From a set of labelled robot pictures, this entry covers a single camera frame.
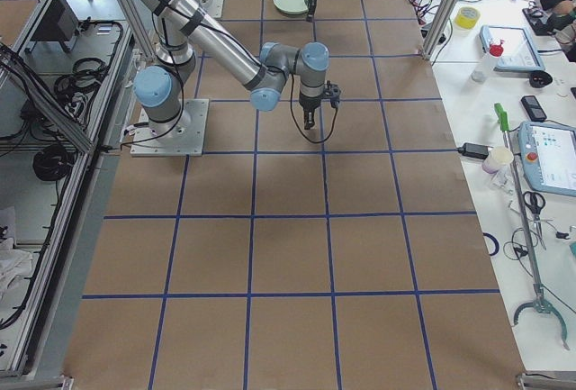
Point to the yellow tape roll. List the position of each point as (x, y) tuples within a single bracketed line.
[(467, 17)]

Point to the black power adapter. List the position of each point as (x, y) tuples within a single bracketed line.
[(474, 150)]

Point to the red cap squeeze bottle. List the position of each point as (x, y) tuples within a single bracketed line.
[(488, 62)]

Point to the paper cup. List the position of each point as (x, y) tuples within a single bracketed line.
[(498, 158)]

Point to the teach pendant far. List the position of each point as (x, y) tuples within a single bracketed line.
[(519, 51)]

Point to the teach pendant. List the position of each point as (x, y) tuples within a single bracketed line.
[(548, 157), (519, 51)]

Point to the blue tape roll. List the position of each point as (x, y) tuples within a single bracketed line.
[(494, 249)]

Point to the teach pendant near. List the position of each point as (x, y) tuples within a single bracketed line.
[(548, 157)]

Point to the black monitor box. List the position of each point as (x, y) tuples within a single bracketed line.
[(58, 24)]

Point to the long reach grabber tool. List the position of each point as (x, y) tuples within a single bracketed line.
[(540, 304)]

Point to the aluminium frame post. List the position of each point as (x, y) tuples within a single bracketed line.
[(437, 26)]

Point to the black handled scissors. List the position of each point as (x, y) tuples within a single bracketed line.
[(535, 202)]

